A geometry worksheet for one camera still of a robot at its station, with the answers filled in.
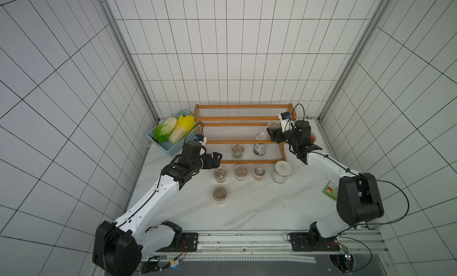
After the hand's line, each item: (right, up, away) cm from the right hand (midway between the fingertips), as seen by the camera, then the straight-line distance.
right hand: (267, 125), depth 88 cm
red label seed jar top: (-14, -24, -1) cm, 28 cm away
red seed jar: (-24, -33, -7) cm, 41 cm away
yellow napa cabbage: (-48, 0, +18) cm, 51 cm away
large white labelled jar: (+7, -22, -3) cm, 23 cm away
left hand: (-29, -16, -7) cm, 34 cm away
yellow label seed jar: (-25, -26, -1) cm, 35 cm away
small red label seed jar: (-5, -24, -1) cm, 24 cm away
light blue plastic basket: (-49, +9, +25) cm, 56 cm away
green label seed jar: (-15, -14, +6) cm, 21 cm away
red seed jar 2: (+3, -1, -1) cm, 3 cm away
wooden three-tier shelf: (-10, -5, +7) cm, 13 cm away
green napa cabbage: (-58, -4, +11) cm, 59 cm away
